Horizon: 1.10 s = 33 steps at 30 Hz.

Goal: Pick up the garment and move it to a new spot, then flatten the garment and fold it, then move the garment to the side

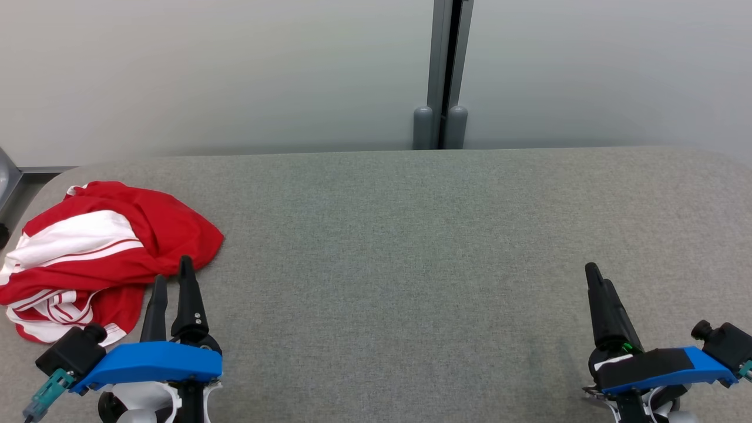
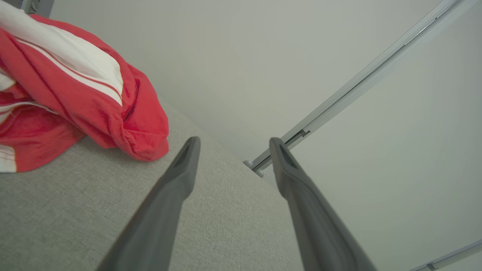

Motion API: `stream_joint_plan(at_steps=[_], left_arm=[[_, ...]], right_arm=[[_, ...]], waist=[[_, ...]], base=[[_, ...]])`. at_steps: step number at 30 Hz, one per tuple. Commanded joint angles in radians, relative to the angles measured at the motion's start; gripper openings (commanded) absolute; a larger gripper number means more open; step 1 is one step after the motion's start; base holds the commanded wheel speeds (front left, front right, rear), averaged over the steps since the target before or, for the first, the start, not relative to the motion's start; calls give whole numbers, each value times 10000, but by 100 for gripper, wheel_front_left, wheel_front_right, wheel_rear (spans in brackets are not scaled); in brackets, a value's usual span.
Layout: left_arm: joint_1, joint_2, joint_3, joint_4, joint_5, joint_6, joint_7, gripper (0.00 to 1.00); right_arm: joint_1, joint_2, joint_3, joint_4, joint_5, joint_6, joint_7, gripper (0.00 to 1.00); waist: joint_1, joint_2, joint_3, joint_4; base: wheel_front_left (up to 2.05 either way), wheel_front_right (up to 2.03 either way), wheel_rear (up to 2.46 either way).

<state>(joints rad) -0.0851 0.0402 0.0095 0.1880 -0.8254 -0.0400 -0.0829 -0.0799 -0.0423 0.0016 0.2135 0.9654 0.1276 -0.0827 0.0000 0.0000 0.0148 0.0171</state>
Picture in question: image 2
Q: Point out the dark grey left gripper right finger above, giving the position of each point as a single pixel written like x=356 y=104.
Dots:
x=312 y=226

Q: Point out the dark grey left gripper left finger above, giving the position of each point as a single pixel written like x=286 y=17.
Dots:
x=162 y=218

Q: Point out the red jersey with black number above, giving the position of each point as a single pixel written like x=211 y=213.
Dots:
x=94 y=113

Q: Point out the red shorts with white stripes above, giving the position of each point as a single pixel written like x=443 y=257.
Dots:
x=37 y=139

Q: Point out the grey cylindrical post foot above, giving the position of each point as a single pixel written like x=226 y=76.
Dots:
x=260 y=173
x=247 y=163

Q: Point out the grey metal partition post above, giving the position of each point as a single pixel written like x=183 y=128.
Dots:
x=459 y=253
x=376 y=69

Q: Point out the grey metal frame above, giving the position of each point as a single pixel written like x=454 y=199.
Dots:
x=41 y=6

